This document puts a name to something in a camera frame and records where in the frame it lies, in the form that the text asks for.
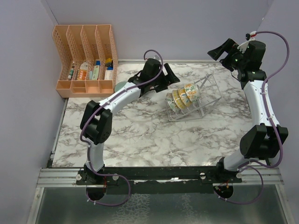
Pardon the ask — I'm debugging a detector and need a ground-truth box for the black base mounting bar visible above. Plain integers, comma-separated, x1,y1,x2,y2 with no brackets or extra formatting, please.
76,166,242,195

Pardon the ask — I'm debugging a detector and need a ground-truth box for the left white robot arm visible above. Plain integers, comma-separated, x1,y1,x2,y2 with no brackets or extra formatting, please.
80,59,180,184

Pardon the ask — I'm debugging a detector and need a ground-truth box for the yellow flower bowl front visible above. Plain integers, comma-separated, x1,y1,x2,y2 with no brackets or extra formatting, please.
166,93,180,113

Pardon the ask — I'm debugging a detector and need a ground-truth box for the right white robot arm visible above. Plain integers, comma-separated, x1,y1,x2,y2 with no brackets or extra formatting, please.
208,39,288,182

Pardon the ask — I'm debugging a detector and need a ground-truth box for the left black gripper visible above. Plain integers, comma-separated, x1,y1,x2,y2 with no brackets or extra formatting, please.
150,63,179,92

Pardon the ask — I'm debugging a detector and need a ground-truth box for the white wire dish rack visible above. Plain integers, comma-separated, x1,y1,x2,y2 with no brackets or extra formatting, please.
165,74,221,122

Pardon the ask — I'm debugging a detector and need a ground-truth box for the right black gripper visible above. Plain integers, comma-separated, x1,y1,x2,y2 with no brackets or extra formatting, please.
208,39,247,72

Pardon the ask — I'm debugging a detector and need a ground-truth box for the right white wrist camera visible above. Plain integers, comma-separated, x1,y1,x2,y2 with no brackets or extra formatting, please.
237,31,257,54

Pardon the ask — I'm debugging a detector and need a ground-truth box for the yellow flower bowl back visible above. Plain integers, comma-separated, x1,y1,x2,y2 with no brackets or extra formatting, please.
184,84,201,103

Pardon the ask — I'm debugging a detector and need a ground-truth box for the aluminium frame rail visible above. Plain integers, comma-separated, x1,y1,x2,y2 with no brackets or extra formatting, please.
36,166,284,188

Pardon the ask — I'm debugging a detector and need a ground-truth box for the yellow dotted sun bowl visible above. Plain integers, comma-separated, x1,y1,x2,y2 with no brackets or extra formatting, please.
172,90,186,110

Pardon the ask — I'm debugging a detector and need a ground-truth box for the light teal bowl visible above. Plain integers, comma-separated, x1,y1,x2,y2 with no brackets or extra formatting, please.
114,81,127,92

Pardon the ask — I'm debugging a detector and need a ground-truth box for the orange plastic file organizer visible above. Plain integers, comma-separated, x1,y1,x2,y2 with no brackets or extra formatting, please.
52,25,118,98

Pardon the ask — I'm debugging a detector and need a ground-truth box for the blue orange floral bowl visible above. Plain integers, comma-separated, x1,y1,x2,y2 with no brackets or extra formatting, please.
178,88,192,107

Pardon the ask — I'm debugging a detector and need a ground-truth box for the yellow flower bowl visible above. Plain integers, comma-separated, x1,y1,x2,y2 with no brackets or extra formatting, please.
184,84,201,103
166,93,180,113

